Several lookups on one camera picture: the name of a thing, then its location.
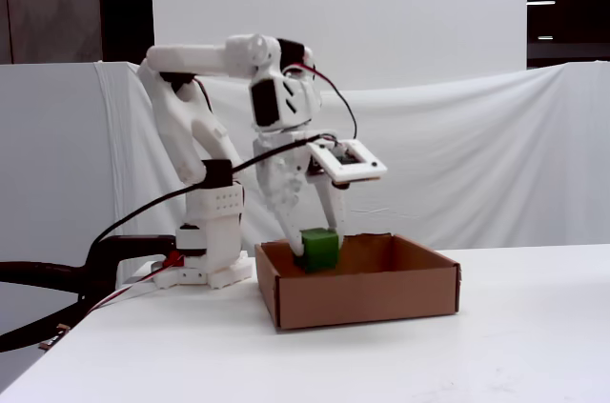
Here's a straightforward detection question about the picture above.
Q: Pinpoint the red white black wire bundle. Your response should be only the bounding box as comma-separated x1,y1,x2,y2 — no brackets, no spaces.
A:
85,251,188,316

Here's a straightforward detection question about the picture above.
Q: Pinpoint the thick black camera cable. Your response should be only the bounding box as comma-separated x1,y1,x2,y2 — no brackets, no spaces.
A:
80,133,336,280

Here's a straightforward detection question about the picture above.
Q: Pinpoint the white-framed wrist camera board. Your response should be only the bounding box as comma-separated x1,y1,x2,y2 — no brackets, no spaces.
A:
306,137,389,191

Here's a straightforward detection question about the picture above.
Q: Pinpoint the brown cardboard box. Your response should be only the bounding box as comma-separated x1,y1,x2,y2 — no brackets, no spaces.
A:
254,232,462,332

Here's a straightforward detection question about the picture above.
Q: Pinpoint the small brass wire connector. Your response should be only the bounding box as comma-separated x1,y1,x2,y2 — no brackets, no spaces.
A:
39,323,69,352

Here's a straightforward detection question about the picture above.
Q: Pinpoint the red black servo wire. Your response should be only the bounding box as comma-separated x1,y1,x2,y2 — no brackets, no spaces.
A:
282,61,358,140

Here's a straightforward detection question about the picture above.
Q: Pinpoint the green cube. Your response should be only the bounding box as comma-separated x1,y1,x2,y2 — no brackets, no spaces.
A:
293,227,341,275

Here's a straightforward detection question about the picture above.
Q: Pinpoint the white backdrop board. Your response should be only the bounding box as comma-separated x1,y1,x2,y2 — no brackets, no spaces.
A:
149,0,529,92

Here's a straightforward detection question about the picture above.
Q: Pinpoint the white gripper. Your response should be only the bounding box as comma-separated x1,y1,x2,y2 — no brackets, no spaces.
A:
251,128,350,255

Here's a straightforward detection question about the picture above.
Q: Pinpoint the dark brown cabinet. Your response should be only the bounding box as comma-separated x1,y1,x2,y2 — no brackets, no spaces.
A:
0,0,104,66

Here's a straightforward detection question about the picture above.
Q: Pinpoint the white draped cloth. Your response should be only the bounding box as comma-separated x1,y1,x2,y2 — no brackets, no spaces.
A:
0,59,610,290

